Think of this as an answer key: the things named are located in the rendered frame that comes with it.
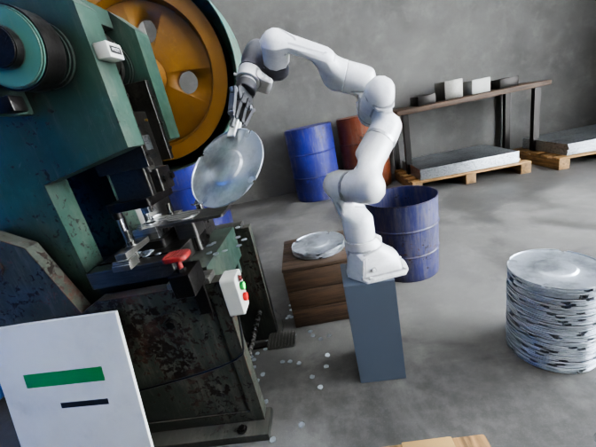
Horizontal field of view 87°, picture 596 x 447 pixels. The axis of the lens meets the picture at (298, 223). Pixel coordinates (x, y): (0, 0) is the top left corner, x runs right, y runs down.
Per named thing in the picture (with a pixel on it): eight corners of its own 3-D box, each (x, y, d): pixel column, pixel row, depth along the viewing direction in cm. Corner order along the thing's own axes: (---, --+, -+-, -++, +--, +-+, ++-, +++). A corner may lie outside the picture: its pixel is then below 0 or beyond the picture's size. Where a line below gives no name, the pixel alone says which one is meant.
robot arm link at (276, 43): (344, 76, 123) (267, 63, 124) (354, 33, 105) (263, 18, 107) (341, 98, 119) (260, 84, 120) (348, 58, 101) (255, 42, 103)
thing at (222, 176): (228, 223, 93) (226, 221, 93) (179, 189, 110) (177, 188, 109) (280, 141, 95) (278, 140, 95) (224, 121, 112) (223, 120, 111)
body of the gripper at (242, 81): (246, 93, 119) (240, 113, 116) (231, 77, 112) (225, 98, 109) (262, 89, 115) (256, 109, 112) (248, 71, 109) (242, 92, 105)
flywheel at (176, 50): (58, 45, 149) (149, 179, 169) (20, 35, 130) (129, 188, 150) (182, -44, 135) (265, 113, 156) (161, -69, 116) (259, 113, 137)
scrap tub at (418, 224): (428, 247, 220) (423, 181, 204) (454, 278, 180) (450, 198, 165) (368, 257, 224) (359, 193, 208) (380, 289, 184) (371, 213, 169)
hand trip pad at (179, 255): (199, 270, 92) (191, 247, 90) (192, 280, 87) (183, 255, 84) (176, 274, 93) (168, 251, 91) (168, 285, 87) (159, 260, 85)
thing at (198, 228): (239, 232, 128) (231, 201, 124) (231, 247, 115) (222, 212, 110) (182, 243, 130) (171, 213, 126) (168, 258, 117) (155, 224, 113)
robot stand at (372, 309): (395, 346, 141) (384, 256, 126) (406, 378, 124) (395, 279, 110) (355, 351, 143) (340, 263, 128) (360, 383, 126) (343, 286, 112)
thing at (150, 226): (176, 223, 128) (172, 213, 127) (159, 238, 114) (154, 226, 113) (155, 228, 129) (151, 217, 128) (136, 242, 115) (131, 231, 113)
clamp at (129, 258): (155, 247, 114) (145, 221, 111) (130, 270, 98) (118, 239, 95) (140, 250, 115) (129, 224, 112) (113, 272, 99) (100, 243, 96)
